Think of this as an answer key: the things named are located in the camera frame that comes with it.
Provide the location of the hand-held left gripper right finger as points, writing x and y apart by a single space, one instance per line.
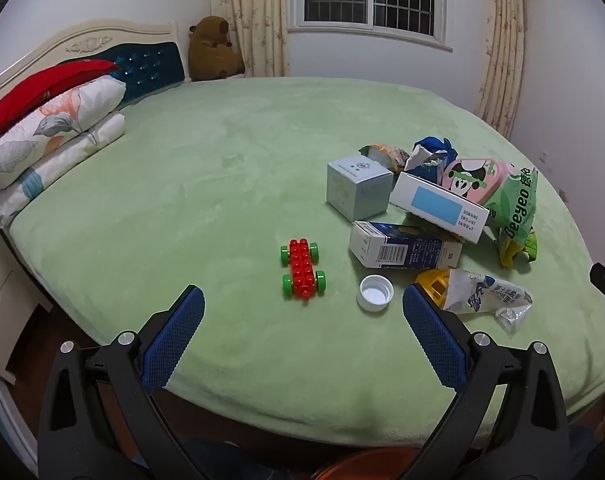
435 337

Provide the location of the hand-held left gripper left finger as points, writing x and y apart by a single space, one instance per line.
175 335

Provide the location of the pale blue cube box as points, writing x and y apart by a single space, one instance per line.
355 182

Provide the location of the yellow plastic toy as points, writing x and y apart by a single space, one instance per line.
432 282

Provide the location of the crumpled white plastic wrapper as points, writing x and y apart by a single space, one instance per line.
477 295

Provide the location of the white bottle cap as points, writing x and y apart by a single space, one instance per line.
375 293

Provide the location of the dark blue rectangular carton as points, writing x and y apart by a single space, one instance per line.
402 247

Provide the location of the green plastic bag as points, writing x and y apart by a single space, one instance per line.
515 210

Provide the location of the white box with blue label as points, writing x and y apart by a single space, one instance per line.
435 205

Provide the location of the red toy block car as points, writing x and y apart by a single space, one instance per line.
302 269

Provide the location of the orange bin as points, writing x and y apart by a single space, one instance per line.
362 465

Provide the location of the pink panda tissue pack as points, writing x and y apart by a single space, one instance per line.
470 177

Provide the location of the torn blue foil-lined carton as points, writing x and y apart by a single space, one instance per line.
422 162

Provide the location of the cream nightstand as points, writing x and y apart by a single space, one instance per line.
2 300

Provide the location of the orange foil pouch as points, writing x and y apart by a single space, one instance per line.
390 155

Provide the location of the blue cloth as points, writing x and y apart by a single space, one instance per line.
440 145

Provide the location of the folded floral quilt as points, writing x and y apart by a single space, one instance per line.
70 157

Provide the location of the floral pillow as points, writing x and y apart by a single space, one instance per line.
57 122

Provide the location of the floral beige curtain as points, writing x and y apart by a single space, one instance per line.
252 20
507 45

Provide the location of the cream bed headboard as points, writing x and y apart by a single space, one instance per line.
147 57

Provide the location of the red pillow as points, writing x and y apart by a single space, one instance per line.
42 87

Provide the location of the brown teddy bear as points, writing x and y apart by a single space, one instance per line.
212 52

